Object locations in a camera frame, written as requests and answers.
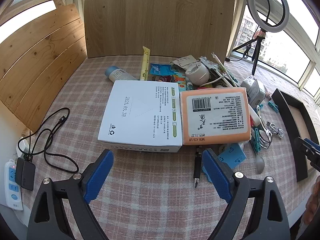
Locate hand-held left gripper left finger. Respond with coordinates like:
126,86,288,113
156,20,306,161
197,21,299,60
27,149,114,240

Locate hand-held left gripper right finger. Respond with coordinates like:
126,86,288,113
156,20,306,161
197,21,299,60
202,148,292,240

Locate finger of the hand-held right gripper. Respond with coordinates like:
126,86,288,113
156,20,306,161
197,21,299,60
294,136,320,173

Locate black pen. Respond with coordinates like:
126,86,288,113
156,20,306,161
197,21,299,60
194,147,202,188

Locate black tray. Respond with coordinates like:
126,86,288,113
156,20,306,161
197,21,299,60
271,88,320,182

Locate blue phone stand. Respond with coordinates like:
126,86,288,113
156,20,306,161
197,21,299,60
217,144,247,170

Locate white charging cable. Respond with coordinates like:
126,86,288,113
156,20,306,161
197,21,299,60
256,105,285,138

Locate metal tongs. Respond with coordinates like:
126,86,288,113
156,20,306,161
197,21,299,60
260,127,273,150

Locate orange tissue pack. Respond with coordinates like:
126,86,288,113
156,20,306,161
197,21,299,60
179,87,251,146

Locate white cardboard box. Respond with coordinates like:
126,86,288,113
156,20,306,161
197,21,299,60
97,80,183,153

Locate grey tin box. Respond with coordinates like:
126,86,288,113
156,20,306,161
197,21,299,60
241,76,266,105

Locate checked cloth desktop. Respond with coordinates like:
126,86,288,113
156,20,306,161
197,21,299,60
24,54,320,240

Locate grey spoon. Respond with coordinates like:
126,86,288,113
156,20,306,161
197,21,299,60
256,156,265,174

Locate black power adapter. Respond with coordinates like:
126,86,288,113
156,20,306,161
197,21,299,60
15,157,35,191

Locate white charger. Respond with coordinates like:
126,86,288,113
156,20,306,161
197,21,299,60
16,137,31,158

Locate white power strip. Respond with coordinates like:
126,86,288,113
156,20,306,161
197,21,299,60
4,159,23,211

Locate black tripod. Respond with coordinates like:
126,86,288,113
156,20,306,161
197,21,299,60
234,29,267,76

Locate blue-grey bottle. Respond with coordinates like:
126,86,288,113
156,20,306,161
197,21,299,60
104,66,137,81

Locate colourful printed packet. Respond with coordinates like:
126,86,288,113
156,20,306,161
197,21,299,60
172,71,187,90

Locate long wrapped chopsticks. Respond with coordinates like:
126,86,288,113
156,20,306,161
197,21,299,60
211,52,238,87

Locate beige paper packet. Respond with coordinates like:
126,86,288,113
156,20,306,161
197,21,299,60
172,55,198,69

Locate yellow sachet stick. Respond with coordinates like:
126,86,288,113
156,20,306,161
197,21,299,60
140,46,151,81

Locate blue packet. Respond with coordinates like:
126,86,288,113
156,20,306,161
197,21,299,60
150,64,173,76

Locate pine wood panel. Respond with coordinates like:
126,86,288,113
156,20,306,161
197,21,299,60
0,4,87,133

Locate light wooden board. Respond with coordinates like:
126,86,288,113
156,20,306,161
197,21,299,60
84,0,236,58

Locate black cable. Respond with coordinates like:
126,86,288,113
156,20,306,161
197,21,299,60
25,107,79,173

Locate white security camera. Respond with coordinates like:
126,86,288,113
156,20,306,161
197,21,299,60
185,62,210,85

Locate ring light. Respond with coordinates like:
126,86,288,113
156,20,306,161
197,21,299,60
246,0,290,33

